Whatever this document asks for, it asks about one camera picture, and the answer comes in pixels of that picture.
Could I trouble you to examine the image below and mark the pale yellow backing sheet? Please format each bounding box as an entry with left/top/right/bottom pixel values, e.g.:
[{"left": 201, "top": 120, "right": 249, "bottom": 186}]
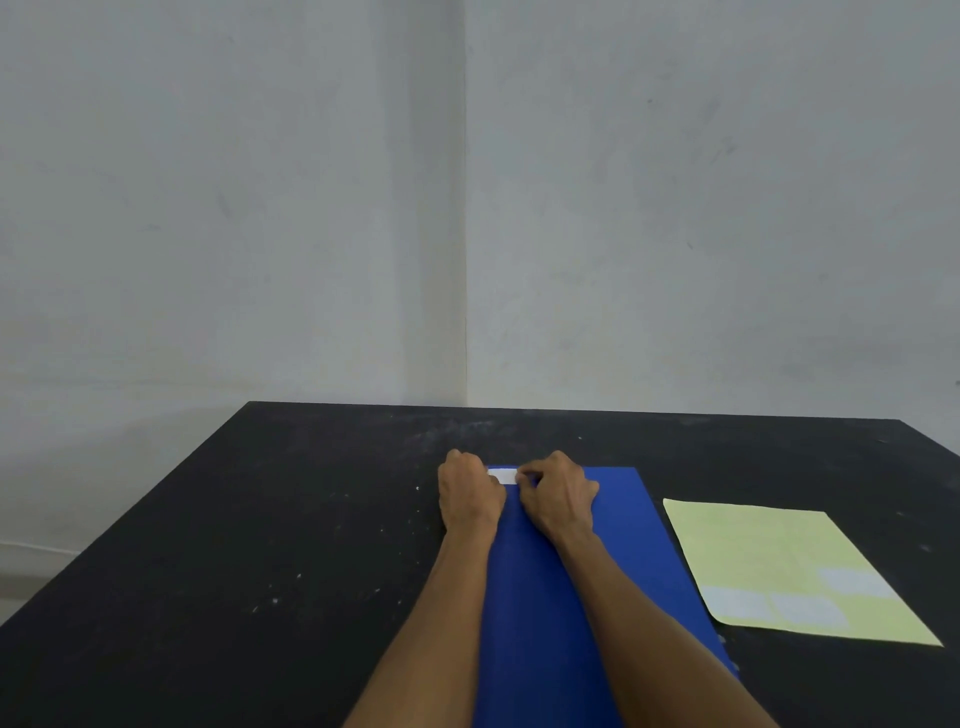
[{"left": 663, "top": 498, "right": 944, "bottom": 648}]

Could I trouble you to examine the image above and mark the person's left hand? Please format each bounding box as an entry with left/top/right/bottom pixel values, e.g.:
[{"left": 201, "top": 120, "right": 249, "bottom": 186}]
[{"left": 437, "top": 448, "right": 509, "bottom": 535}]

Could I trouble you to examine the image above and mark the person's left forearm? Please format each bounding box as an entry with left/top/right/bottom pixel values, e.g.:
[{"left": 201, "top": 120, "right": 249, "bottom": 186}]
[{"left": 343, "top": 526, "right": 501, "bottom": 728}]

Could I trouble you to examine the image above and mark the person's right hand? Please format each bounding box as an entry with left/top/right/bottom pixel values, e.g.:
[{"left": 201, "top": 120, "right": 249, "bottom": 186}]
[{"left": 514, "top": 450, "right": 602, "bottom": 549}]

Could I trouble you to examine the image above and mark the person's right forearm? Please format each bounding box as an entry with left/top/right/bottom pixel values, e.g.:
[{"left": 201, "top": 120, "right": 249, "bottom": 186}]
[{"left": 553, "top": 531, "right": 781, "bottom": 728}]

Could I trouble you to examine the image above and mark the blue paper sheet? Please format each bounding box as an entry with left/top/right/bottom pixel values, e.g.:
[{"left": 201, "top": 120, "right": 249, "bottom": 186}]
[{"left": 471, "top": 466, "right": 740, "bottom": 728}]

